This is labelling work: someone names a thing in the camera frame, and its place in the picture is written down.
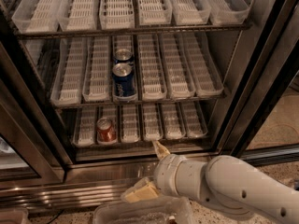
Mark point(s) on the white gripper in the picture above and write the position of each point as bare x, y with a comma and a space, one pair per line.
163, 171

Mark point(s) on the red coke can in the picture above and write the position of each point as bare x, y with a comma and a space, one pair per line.
105, 130

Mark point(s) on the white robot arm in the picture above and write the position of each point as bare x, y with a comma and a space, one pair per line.
224, 184

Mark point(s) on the bottom shelf tray four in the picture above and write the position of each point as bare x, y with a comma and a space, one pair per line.
152, 127

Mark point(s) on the shelf tray four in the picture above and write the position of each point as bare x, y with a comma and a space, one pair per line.
150, 67
152, 127
154, 12

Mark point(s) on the bottom shelf tray five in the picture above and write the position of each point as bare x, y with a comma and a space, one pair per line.
173, 125

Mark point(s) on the shelf tray five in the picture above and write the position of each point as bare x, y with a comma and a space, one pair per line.
177, 72
173, 125
191, 12

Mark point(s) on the bottom shelf tray three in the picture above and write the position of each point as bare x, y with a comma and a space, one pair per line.
129, 124

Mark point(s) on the shelf tray three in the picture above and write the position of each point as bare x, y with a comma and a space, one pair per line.
116, 14
129, 124
124, 42

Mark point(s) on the bottom shelf tray six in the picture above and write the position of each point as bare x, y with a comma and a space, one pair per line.
195, 124

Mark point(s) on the shelf tray six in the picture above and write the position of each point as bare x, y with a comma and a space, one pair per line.
205, 75
224, 12
195, 124

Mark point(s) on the bottom shelf tray two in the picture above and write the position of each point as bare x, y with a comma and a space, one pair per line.
109, 112

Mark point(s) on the shelf tray two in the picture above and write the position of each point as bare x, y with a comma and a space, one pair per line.
78, 15
109, 112
96, 85

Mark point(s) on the bottom shelf tray one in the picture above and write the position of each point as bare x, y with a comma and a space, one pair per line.
84, 133

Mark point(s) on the shelf tray one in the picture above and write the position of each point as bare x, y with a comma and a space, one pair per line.
84, 133
36, 16
67, 87

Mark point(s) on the middle shelf tray four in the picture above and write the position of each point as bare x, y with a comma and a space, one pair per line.
150, 67

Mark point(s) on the front blue pepsi can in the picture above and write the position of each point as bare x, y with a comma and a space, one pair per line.
123, 76

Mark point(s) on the blue pepsi can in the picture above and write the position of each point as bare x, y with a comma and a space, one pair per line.
124, 56
123, 76

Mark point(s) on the middle shelf tray five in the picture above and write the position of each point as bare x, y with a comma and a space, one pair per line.
177, 72

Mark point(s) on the middle shelf tray six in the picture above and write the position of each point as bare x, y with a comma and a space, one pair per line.
205, 75

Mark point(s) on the middle shelf tray two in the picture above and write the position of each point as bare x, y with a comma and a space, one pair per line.
96, 85

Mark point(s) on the stainless steel fridge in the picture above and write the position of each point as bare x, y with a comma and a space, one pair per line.
41, 168

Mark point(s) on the fridge glass door right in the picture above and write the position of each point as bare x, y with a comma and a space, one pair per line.
264, 63

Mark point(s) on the middle shelf tray one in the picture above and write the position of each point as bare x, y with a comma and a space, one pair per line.
67, 87

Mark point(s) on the rear blue pepsi can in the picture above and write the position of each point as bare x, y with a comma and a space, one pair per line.
124, 56

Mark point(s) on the middle shelf tray three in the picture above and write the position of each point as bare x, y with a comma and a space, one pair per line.
124, 42

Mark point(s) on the top shelf tray three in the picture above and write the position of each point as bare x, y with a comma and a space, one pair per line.
116, 14

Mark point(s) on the top shelf tray four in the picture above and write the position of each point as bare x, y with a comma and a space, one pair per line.
154, 12

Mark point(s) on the top shelf tray five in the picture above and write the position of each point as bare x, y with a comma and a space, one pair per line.
191, 12

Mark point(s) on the top shelf tray two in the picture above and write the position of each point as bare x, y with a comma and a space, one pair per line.
78, 15

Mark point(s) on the top shelf tray six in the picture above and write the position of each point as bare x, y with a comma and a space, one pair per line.
224, 12

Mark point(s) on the top shelf tray one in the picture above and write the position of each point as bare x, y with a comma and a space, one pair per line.
36, 16

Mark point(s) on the clear plastic bin on floor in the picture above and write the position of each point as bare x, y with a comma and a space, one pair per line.
156, 211

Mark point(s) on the clear container bottom left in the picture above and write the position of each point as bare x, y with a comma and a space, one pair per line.
14, 216

